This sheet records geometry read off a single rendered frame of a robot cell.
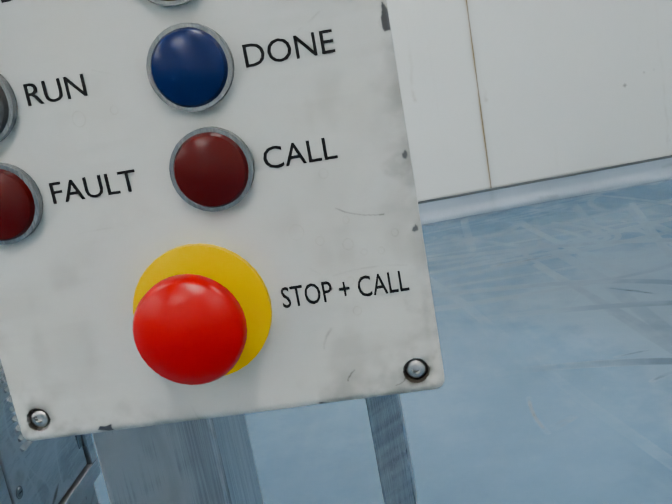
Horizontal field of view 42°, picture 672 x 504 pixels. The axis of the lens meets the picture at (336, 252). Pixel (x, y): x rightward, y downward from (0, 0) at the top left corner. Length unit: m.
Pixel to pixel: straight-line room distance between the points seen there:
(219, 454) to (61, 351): 0.11
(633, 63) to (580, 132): 0.39
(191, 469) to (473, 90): 3.81
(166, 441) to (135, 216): 0.14
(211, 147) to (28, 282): 0.09
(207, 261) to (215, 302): 0.03
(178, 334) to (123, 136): 0.07
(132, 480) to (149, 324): 0.15
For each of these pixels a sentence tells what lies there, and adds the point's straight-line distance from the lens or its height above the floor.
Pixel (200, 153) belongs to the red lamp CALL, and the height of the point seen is 0.93.
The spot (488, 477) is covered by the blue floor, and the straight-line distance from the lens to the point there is 1.93.
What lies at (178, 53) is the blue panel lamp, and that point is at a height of 0.96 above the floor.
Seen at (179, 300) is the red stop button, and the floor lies 0.88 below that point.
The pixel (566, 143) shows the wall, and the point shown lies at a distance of 4.32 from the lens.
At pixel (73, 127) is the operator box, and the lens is 0.33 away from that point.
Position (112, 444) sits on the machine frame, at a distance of 0.44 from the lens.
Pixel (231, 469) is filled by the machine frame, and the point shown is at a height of 0.77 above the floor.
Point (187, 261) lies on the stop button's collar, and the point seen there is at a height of 0.89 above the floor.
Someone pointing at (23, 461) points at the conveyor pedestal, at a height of 0.27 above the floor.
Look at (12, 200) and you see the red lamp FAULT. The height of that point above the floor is 0.92.
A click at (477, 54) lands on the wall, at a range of 4.17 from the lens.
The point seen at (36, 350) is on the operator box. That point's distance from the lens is 0.36.
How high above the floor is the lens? 0.96
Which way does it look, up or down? 14 degrees down
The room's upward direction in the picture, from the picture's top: 10 degrees counter-clockwise
